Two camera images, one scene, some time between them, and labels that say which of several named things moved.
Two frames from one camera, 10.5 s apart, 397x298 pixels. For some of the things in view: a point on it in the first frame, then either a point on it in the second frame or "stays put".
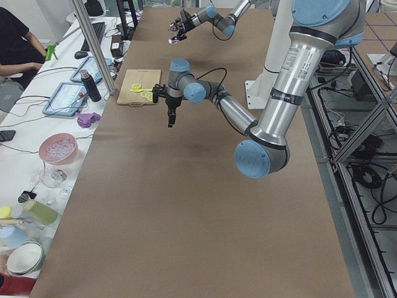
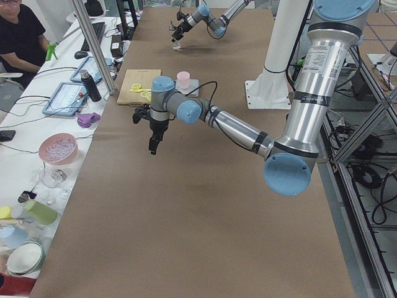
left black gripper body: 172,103 to 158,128
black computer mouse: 79,54 stays put
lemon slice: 136,86 stays put
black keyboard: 99,28 stays put
